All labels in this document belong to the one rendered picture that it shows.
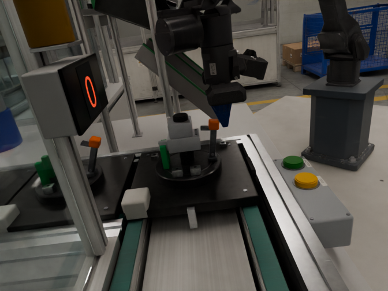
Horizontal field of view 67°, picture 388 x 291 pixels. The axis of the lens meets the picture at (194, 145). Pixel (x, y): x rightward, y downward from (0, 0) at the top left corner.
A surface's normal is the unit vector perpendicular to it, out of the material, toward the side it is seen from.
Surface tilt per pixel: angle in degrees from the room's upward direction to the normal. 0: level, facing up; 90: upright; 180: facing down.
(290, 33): 90
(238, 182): 0
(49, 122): 90
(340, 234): 90
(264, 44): 90
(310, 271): 0
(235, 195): 0
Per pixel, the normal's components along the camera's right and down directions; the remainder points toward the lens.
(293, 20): 0.02, 0.42
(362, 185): -0.13, -0.90
